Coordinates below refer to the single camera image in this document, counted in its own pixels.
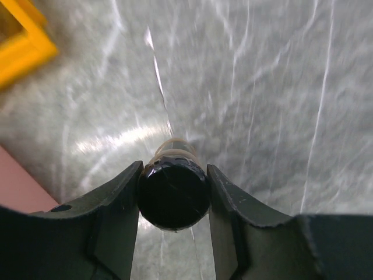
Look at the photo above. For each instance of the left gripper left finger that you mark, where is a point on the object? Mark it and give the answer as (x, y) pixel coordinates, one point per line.
(91, 237)

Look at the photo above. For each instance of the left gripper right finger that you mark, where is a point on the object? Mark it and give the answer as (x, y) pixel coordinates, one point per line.
(254, 241)

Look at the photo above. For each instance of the small black-cap spice jar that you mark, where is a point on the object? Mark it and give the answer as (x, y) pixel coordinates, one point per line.
(173, 191)

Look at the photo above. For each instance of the pink divided tray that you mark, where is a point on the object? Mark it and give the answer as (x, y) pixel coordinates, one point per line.
(19, 191)

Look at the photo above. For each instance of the yellow compartment bin organizer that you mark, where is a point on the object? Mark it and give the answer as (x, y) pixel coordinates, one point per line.
(25, 44)

